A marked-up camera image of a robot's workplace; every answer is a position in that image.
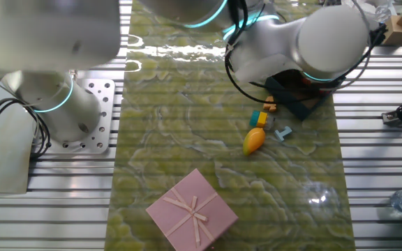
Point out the yellow toy mango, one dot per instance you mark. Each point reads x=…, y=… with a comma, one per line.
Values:
x=254, y=141

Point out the yellow teal clear brick stack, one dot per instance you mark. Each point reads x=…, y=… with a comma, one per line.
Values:
x=259, y=119

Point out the tan wooden number four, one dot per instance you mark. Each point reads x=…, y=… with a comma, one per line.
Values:
x=270, y=104

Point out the light blue number one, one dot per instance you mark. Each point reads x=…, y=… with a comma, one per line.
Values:
x=284, y=133

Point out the dark blue gift box base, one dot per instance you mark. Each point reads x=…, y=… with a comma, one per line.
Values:
x=300, y=109

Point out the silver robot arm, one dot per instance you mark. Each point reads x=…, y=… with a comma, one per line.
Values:
x=47, y=35

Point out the pink ribboned gift box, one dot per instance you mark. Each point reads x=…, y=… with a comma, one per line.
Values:
x=190, y=212

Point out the green marble pattern mat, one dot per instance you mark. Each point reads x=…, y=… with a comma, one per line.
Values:
x=204, y=157

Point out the silver robot mounting plate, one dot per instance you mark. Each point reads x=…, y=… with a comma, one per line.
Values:
x=100, y=90

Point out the wooden block puzzle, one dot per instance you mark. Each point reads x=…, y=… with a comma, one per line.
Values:
x=398, y=29

